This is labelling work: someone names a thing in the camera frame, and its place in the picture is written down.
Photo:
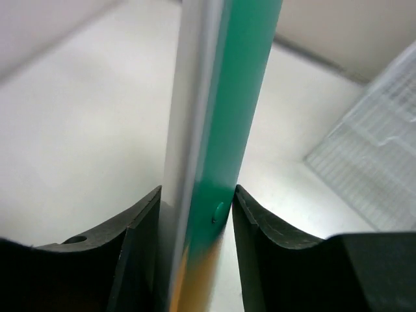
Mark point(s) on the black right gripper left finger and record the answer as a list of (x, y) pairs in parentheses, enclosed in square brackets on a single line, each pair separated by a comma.
[(109, 267)]

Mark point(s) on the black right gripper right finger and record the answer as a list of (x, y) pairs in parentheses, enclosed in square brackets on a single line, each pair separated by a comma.
[(283, 268)]

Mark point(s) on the green notebook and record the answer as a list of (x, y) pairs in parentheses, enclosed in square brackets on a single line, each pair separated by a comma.
[(222, 53)]

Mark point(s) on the white wire desk organizer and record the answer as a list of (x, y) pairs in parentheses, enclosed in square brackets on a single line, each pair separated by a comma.
[(368, 158)]

